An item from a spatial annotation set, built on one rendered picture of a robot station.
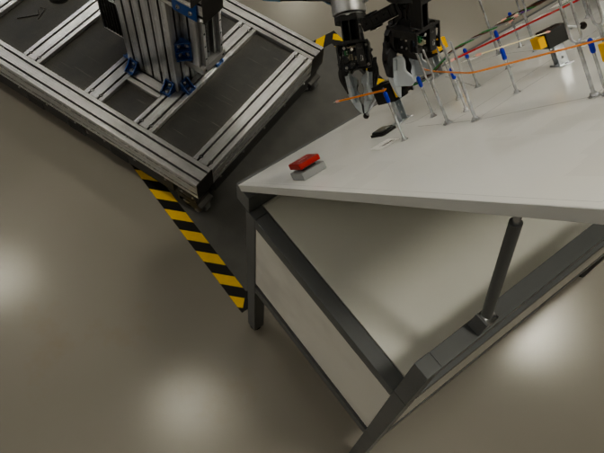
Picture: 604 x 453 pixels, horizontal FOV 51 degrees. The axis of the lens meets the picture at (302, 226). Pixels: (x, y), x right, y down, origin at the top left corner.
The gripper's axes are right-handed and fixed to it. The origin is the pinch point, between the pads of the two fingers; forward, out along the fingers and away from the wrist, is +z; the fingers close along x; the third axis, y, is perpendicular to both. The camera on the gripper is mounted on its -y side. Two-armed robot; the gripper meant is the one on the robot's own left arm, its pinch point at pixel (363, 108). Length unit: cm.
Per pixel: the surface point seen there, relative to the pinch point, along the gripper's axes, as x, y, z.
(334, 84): -24, -142, -21
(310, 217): -17.3, -7.7, 23.8
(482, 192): 19, 65, 17
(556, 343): 50, -90, 89
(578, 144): 31, 61, 12
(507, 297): 25, 15, 43
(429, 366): 8, 29, 51
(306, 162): -10.6, 21.8, 10.0
